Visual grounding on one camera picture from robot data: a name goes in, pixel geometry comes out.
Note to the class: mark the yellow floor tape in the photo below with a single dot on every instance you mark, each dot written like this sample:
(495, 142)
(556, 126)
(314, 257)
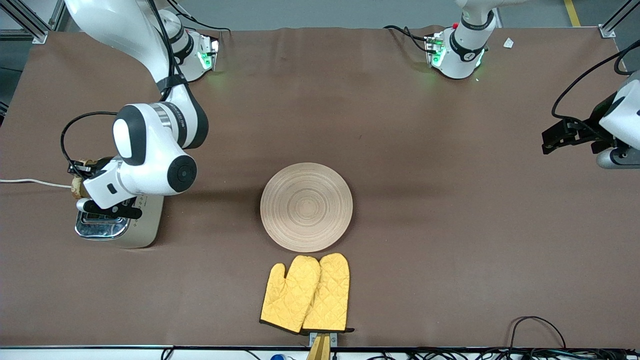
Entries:
(571, 12)

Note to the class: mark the cream and chrome toaster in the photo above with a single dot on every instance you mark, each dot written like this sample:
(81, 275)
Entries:
(145, 225)

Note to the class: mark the brown table cover sheet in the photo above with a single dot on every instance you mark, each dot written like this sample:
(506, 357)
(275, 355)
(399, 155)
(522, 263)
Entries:
(425, 150)

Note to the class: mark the aluminium frame profile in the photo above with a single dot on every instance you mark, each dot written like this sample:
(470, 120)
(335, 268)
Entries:
(617, 17)
(30, 22)

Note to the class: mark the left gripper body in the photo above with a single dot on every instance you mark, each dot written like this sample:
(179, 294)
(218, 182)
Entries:
(593, 126)

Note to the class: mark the brown bread slice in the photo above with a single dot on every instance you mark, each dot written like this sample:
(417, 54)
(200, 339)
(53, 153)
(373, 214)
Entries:
(77, 187)

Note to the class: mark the white paper scrap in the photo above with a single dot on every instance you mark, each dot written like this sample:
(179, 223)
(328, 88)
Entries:
(508, 43)

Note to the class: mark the yellow quilted oven mitt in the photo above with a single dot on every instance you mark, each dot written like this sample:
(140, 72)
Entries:
(290, 295)
(330, 295)

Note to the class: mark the small metal bracket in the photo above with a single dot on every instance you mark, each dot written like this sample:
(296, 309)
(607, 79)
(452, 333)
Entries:
(334, 340)

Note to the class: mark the round wooden plate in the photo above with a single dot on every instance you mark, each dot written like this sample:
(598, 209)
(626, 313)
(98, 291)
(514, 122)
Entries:
(306, 207)

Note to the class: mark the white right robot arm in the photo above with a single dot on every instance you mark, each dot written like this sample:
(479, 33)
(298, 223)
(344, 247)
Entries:
(150, 145)

